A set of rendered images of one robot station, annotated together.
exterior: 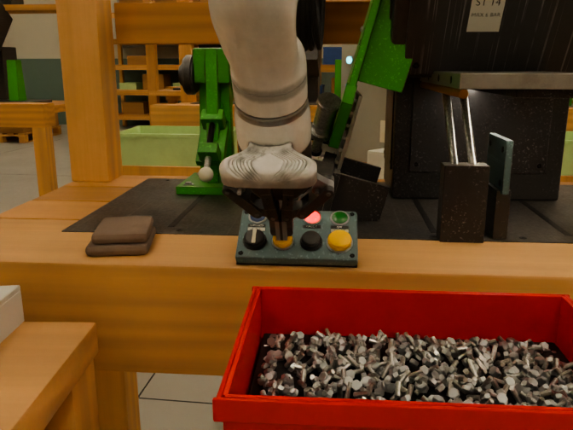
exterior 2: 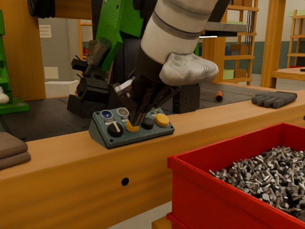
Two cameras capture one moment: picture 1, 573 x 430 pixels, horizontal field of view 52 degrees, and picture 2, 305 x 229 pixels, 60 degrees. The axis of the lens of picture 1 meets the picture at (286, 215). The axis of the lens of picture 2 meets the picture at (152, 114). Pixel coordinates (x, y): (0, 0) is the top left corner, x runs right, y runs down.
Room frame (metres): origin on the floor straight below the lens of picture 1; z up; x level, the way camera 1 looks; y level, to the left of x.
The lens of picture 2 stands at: (0.31, 0.28, 1.08)
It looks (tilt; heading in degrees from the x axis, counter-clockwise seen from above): 14 degrees down; 320
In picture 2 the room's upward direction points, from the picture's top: straight up
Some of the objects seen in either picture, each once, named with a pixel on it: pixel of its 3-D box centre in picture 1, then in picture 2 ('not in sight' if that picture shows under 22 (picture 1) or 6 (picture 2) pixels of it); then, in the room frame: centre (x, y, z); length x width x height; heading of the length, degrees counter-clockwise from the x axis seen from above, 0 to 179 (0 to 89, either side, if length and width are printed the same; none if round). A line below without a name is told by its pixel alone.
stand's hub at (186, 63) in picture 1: (188, 74); not in sight; (1.17, 0.19, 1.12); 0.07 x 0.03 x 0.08; 175
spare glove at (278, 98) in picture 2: not in sight; (273, 98); (0.70, -0.56, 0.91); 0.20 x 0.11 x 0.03; 95
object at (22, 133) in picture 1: (19, 124); not in sight; (9.41, 4.26, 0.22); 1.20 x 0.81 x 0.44; 175
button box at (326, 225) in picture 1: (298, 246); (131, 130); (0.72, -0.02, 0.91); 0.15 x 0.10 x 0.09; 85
